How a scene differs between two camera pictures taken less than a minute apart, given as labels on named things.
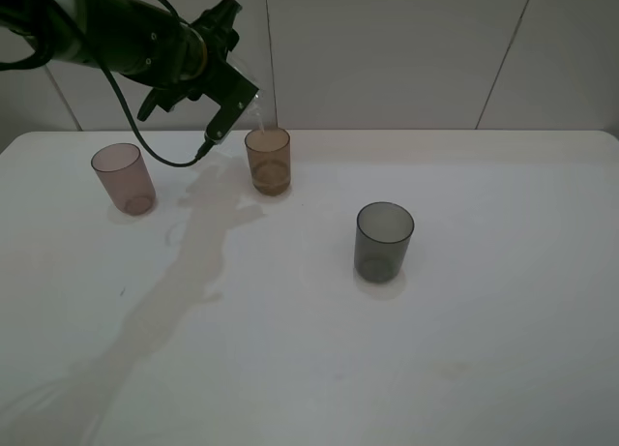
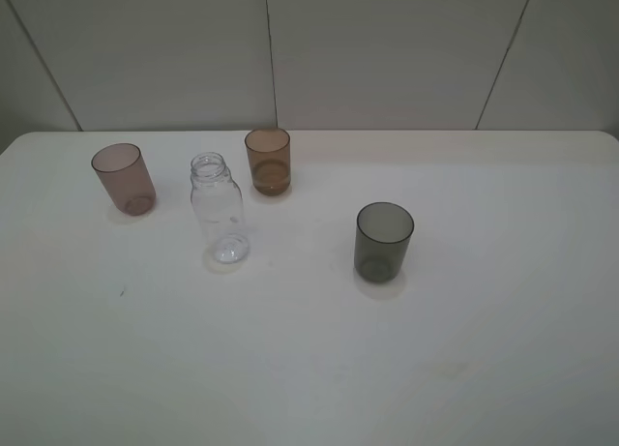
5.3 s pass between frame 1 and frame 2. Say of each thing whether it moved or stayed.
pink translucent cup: stayed
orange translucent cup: stayed
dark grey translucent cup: stayed
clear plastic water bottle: moved
